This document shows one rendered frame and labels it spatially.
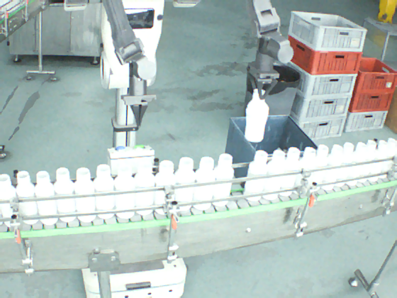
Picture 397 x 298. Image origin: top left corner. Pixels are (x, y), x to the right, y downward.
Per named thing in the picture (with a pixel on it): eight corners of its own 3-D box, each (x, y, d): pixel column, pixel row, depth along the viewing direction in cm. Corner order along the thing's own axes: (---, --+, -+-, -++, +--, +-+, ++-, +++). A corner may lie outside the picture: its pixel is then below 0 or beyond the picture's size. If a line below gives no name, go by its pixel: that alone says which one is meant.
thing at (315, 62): (310, 75, 335) (315, 50, 323) (283, 56, 365) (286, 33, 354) (358, 74, 360) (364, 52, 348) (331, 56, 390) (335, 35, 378)
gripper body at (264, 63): (264, 67, 135) (267, 46, 132) (278, 79, 127) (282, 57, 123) (247, 67, 133) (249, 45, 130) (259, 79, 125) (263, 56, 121)
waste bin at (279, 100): (247, 155, 347) (261, 82, 313) (227, 127, 382) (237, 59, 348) (295, 150, 362) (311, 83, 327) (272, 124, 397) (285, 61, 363)
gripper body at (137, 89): (156, 101, 131) (156, 76, 129) (123, 103, 128) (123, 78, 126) (152, 98, 137) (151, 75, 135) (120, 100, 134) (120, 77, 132)
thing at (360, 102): (350, 113, 389) (356, 93, 378) (327, 94, 421) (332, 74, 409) (388, 111, 411) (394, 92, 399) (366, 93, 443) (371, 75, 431)
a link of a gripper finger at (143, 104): (148, 128, 132) (148, 97, 130) (125, 129, 130) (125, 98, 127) (144, 124, 138) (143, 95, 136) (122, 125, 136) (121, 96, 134)
